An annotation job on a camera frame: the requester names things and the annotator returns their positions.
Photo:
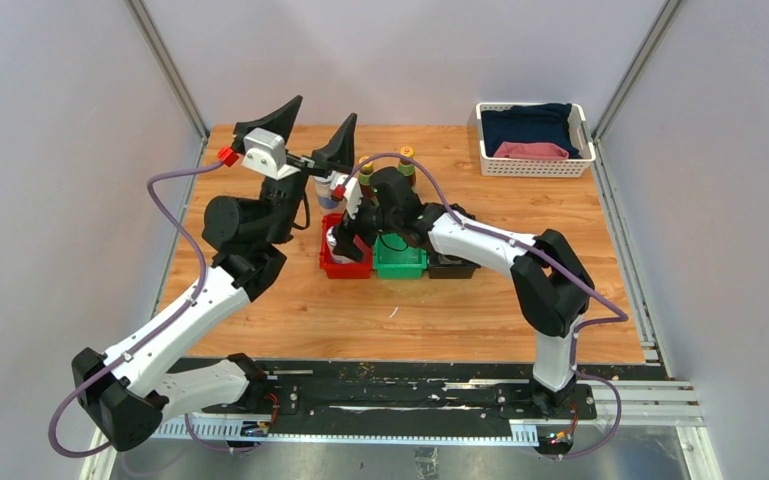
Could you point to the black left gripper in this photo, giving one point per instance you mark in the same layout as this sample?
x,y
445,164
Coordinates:
x,y
338,152

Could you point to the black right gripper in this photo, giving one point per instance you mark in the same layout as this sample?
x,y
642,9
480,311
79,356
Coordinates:
x,y
346,245

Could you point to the silver lid jar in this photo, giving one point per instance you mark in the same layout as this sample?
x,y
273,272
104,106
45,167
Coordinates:
x,y
338,246
323,188

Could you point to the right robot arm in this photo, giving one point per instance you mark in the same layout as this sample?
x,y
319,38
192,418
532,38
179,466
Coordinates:
x,y
549,279

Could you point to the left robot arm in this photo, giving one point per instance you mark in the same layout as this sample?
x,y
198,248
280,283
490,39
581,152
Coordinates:
x,y
129,389

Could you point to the red plastic bin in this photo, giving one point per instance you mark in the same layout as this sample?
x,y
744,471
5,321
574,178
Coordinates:
x,y
339,269

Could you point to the green plastic bin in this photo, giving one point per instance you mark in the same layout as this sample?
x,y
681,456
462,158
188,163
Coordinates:
x,y
394,259

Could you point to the left sauce bottle yellow cap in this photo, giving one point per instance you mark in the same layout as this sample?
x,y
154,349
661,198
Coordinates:
x,y
364,179

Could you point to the black plastic bin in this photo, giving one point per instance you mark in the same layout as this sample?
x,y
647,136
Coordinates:
x,y
446,267

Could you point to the pink cloth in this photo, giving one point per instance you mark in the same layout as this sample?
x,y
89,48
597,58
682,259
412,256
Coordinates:
x,y
538,151

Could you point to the navy blue cloth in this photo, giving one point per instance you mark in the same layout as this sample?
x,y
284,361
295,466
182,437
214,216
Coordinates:
x,y
534,123

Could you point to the white plastic basket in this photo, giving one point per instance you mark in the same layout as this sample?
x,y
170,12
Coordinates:
x,y
571,168

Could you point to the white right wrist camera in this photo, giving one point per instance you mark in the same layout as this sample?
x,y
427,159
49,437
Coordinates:
x,y
345,190

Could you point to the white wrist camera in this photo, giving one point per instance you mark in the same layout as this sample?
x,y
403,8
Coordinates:
x,y
266,154
345,190

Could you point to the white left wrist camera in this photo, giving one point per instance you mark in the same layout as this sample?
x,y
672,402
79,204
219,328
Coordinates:
x,y
266,154

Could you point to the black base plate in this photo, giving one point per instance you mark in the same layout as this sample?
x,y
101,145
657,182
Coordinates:
x,y
407,399

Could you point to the aluminium frame rail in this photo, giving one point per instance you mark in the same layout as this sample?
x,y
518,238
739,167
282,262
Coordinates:
x,y
648,426

